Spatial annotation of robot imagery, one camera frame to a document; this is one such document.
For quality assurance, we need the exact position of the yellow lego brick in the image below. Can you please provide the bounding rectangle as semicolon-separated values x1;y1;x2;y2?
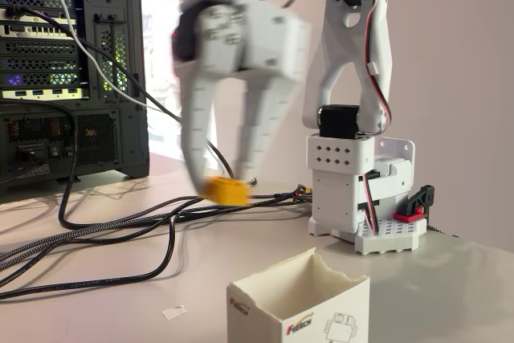
199;175;251;205

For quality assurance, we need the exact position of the white cardboard box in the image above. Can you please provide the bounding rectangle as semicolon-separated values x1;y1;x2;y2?
226;247;371;343

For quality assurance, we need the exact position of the black computer tower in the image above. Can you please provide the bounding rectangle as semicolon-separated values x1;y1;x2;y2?
0;0;150;196

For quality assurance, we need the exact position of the black red table clamp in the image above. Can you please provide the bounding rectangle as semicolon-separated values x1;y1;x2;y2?
392;184;437;223

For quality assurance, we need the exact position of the small white tape piece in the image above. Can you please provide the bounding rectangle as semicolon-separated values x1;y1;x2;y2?
161;304;188;321

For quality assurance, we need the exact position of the red black servo wire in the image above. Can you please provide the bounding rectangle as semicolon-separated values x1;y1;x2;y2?
362;172;381;235
362;0;394;135

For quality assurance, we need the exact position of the white metal bracket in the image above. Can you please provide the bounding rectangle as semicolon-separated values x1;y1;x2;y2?
375;137;417;199

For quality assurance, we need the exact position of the smooth black cable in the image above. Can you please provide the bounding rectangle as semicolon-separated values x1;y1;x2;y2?
0;97;210;231

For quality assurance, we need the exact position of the black braided cable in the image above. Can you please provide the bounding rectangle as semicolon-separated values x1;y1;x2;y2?
0;192;313;263
0;198;313;276

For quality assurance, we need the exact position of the thin white cable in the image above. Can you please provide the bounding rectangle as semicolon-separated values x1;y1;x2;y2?
36;0;184;122

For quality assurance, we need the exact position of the thick black printed cable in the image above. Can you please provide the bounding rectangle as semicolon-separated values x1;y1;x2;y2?
0;198;226;302

